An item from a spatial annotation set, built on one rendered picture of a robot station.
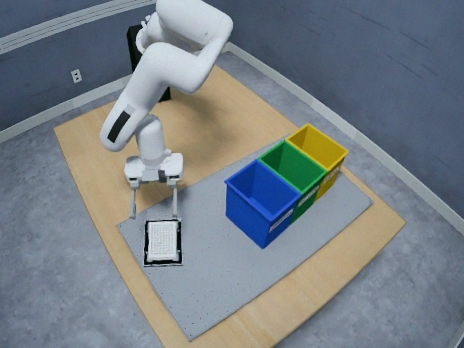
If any yellow open-top bin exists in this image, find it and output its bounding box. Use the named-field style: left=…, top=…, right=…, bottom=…
left=284, top=123, right=349, bottom=203

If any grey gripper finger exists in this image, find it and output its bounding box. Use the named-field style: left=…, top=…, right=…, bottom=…
left=129, top=177, right=149, bottom=220
left=159, top=176, right=177, bottom=218

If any blue bin with label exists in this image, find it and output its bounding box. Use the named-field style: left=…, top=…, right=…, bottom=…
left=224, top=159, right=302, bottom=250

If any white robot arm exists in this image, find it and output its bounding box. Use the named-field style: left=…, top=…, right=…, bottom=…
left=100, top=0, right=233, bottom=181

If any green bin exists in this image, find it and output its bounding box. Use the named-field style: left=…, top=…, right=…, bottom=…
left=257, top=140, right=328, bottom=225

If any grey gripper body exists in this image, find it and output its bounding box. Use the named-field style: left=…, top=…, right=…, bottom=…
left=125, top=153, right=183, bottom=182

